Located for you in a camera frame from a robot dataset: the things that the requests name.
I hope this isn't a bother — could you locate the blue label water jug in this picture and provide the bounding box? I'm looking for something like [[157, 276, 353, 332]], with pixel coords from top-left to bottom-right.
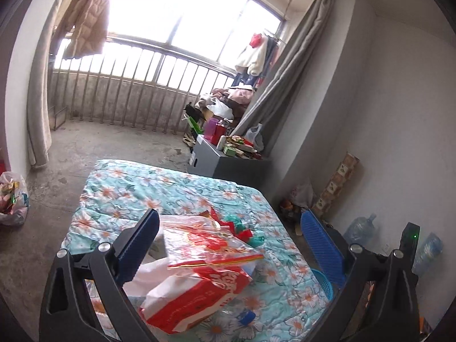
[[411, 231, 444, 278]]

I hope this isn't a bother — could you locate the red and white plastic bag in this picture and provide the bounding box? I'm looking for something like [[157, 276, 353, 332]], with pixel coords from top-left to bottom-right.
[[138, 256, 253, 335]]

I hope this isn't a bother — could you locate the red thermos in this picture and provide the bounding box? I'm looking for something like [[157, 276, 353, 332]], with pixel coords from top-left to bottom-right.
[[213, 118, 229, 145]]

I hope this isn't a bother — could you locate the large clear water jug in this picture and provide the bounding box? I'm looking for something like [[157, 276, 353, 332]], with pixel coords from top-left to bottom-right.
[[344, 213, 377, 246]]

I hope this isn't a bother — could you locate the white cloth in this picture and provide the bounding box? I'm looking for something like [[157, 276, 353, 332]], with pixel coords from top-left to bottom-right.
[[125, 256, 172, 298]]

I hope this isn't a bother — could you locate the patterned paper roll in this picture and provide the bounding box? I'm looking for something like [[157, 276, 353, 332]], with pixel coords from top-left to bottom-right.
[[313, 151, 360, 218]]

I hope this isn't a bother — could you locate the clear red print plastic bag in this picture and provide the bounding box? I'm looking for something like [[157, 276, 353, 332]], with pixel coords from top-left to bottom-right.
[[157, 208, 265, 271]]

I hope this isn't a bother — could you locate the pile of colourful packets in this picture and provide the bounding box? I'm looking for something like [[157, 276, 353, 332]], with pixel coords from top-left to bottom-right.
[[223, 135, 263, 160]]

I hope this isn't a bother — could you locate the large window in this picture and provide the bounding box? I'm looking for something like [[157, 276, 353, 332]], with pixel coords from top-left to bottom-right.
[[53, 0, 286, 95]]

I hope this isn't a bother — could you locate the translucent plastic bag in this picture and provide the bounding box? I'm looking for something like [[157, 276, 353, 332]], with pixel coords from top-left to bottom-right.
[[290, 182, 317, 209]]

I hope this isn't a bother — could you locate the grey curtain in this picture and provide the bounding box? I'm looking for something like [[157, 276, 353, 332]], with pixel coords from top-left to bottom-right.
[[230, 0, 337, 150]]

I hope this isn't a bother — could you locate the pile of clothes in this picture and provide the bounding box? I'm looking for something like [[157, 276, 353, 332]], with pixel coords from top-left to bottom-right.
[[194, 85, 255, 122]]

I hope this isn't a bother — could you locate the beige curtain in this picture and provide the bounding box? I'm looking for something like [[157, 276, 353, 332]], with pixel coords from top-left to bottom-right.
[[27, 0, 72, 168]]

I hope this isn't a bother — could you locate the clear bag of colourful wrappers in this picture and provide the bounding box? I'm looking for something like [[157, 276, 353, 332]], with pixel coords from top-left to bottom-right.
[[0, 171, 31, 227]]

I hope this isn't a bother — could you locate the pink plastic container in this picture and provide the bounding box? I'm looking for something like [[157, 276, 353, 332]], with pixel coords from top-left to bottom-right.
[[204, 116, 219, 140]]

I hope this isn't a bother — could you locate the small white plastic bag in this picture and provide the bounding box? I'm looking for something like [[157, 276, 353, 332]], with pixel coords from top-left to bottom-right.
[[244, 123, 265, 152]]

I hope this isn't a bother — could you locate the metal window railing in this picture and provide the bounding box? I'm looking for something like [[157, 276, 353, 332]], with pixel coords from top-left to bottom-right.
[[48, 34, 237, 136]]

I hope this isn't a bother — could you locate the blue plastic basket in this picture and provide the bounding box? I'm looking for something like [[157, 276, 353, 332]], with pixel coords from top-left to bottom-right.
[[312, 269, 337, 302]]

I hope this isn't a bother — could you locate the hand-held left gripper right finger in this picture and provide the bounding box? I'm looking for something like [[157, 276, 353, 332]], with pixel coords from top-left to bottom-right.
[[300, 208, 421, 342]]

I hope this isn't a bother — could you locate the black metal frame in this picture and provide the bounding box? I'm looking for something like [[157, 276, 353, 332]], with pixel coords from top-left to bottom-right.
[[48, 105, 67, 131]]

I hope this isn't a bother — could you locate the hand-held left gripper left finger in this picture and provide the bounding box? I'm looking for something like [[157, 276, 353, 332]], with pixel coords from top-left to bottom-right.
[[38, 208, 161, 342]]

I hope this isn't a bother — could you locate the grey cabinet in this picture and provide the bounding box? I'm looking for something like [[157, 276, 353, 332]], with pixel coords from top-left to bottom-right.
[[187, 133, 271, 179]]

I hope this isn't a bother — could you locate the white hanging sweater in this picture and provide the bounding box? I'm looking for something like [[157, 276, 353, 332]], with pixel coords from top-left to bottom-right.
[[234, 34, 269, 77]]

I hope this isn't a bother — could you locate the teal plastic bag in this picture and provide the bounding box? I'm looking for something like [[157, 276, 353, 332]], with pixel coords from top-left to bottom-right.
[[223, 214, 266, 248]]

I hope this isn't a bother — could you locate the beige down coat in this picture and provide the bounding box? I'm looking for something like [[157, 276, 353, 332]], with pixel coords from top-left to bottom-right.
[[53, 0, 113, 59]]

